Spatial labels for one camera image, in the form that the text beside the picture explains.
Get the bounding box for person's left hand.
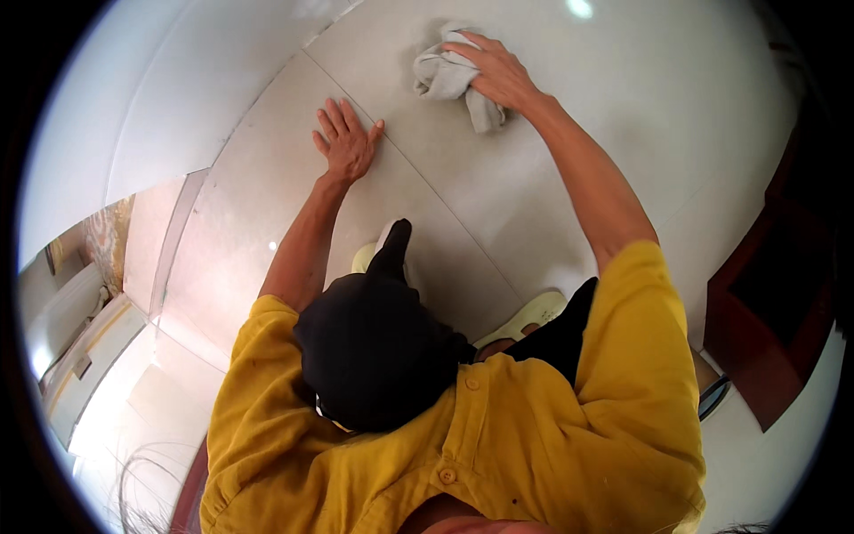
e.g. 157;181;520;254
311;97;387;188

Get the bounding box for person's right hand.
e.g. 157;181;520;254
440;30;546;115

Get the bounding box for grey cleaning cloth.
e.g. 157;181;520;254
411;20;508;134

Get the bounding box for person's legs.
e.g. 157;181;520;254
293;218;599;434

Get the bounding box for person's body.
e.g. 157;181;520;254
119;240;708;534

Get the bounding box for dark wooden cabinet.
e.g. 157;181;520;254
703;120;843;433

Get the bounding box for patterned beige curtain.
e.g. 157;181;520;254
83;195;137;296

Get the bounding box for white door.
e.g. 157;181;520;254
39;292;148;449

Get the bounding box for red floor mat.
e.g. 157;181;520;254
169;437;209;534

